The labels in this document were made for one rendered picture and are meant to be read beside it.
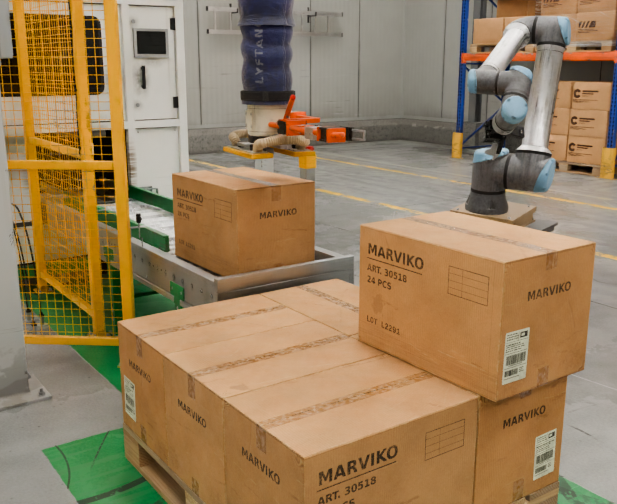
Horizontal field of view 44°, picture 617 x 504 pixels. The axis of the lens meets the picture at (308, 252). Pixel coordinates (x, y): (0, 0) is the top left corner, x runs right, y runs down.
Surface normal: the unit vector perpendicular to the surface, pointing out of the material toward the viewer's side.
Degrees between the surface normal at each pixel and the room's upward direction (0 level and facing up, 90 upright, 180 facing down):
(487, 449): 90
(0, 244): 90
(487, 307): 90
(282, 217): 90
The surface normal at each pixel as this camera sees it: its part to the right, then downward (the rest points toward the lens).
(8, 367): 0.57, 0.20
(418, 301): -0.81, 0.14
